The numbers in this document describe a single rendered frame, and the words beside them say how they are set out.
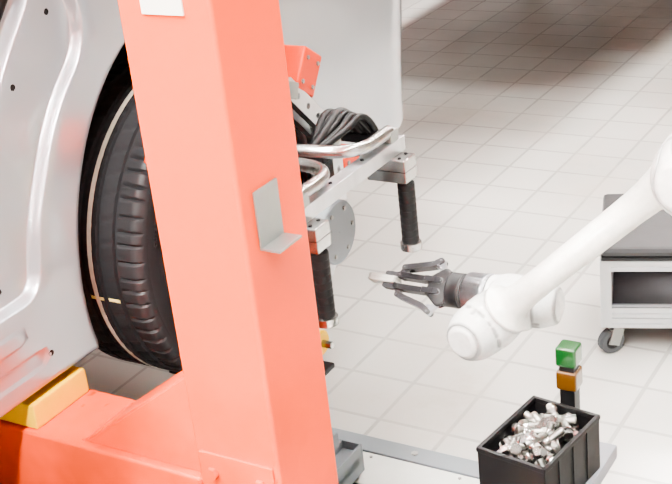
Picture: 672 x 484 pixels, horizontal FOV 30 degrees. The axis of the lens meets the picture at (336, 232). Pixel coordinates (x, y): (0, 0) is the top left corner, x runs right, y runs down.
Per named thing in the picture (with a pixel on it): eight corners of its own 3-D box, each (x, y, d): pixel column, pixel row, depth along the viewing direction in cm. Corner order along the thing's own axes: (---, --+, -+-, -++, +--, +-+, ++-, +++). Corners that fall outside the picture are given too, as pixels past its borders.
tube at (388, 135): (316, 131, 260) (311, 82, 255) (399, 139, 250) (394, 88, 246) (270, 161, 246) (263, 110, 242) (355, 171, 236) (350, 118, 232)
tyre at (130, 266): (53, 34, 234) (31, 380, 241) (152, 40, 223) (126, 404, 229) (252, 61, 291) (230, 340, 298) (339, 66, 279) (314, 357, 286)
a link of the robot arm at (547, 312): (502, 263, 259) (472, 284, 249) (572, 272, 251) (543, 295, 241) (505, 311, 263) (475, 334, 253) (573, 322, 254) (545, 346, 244)
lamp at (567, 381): (563, 379, 238) (562, 361, 237) (583, 383, 236) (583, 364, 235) (555, 389, 235) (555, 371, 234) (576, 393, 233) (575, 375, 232)
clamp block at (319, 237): (290, 237, 231) (287, 211, 228) (332, 244, 226) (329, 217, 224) (275, 249, 227) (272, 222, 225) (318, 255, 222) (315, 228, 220)
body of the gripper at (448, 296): (469, 317, 262) (431, 310, 267) (480, 279, 264) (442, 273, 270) (454, 305, 256) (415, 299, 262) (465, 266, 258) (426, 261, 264)
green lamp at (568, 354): (562, 356, 236) (562, 337, 235) (582, 360, 234) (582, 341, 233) (554, 366, 233) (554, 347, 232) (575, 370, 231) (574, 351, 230)
